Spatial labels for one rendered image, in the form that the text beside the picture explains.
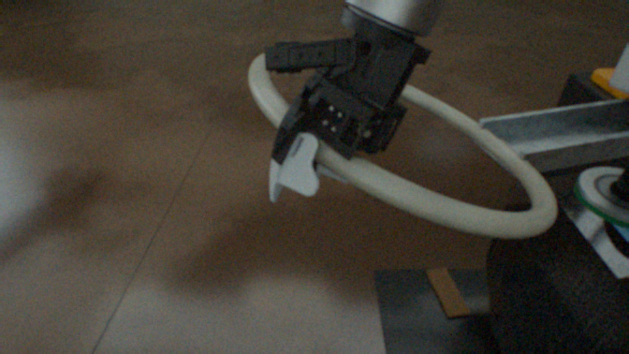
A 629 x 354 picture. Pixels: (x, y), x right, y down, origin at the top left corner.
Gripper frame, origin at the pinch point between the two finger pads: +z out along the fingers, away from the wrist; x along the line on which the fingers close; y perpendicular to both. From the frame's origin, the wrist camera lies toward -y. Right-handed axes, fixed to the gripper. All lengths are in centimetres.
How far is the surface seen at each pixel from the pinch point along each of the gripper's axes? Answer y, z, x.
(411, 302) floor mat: 9, 87, 116
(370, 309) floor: -2, 95, 103
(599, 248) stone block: 39, 11, 84
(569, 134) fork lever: 18, -12, 60
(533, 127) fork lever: 13, -11, 55
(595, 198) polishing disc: 31, 0, 79
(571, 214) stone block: 30, 10, 92
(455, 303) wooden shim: 23, 79, 126
